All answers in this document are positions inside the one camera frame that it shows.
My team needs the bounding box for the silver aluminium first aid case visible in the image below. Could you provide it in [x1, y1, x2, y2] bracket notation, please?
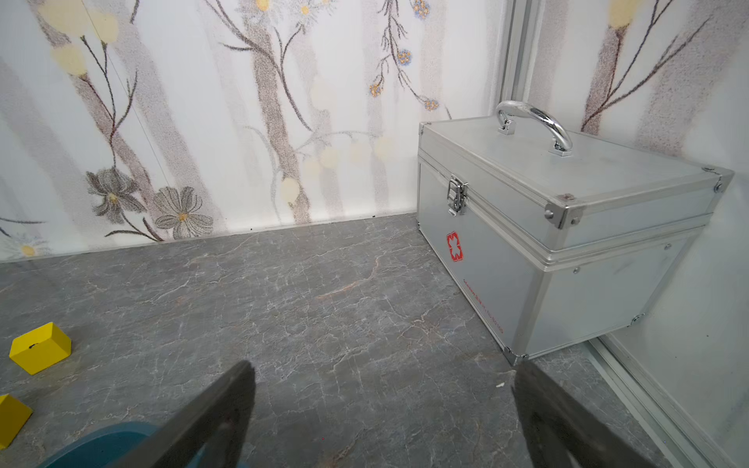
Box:
[417, 101, 733, 365]

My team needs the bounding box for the teal plastic bin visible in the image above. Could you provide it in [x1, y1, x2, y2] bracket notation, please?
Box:
[36, 420, 250, 468]

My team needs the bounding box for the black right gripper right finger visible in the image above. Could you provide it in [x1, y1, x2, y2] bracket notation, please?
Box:
[512, 362, 653, 467]

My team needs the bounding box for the yellow cube block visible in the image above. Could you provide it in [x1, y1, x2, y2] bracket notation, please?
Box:
[9, 323, 72, 376]
[0, 394, 33, 450]

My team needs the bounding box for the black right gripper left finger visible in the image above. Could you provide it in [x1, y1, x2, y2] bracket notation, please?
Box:
[114, 361, 257, 467]

